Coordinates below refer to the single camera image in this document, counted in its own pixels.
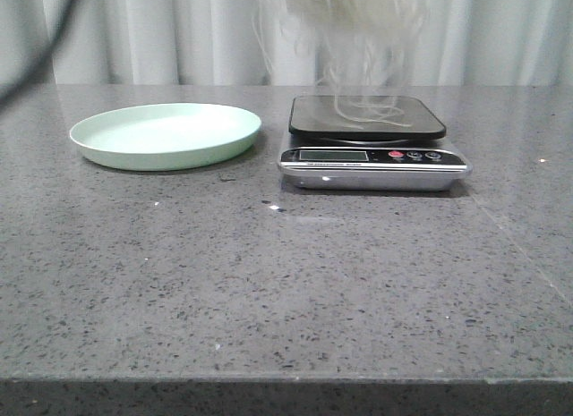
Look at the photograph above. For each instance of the grey pleated curtain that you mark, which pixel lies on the grey pleated curtain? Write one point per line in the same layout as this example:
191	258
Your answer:
213	42

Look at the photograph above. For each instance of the light green round plate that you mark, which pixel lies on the light green round plate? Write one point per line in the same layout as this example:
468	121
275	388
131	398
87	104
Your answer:
166	137

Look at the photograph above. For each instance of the black silver kitchen scale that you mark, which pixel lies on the black silver kitchen scale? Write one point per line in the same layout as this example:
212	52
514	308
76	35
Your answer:
368	143

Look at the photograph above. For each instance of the white vermicelli noodle bundle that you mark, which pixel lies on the white vermicelli noodle bundle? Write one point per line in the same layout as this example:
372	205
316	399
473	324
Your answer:
355	45

